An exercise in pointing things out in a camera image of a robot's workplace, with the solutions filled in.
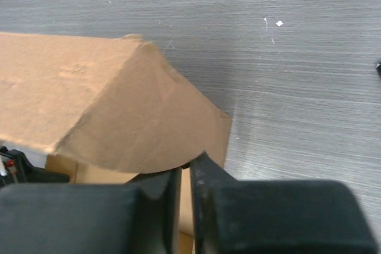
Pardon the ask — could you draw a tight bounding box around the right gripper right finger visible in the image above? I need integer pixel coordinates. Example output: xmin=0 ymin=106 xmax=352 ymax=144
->
xmin=189 ymin=153 xmax=378 ymax=253

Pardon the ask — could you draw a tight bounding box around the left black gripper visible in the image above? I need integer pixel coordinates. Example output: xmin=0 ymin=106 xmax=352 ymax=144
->
xmin=1 ymin=146 xmax=70 ymax=187

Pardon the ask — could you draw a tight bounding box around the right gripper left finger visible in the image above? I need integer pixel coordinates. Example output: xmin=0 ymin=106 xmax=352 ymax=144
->
xmin=1 ymin=168 xmax=181 ymax=253

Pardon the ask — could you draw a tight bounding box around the brown cardboard box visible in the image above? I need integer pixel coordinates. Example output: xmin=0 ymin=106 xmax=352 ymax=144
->
xmin=0 ymin=32 xmax=233 ymax=254

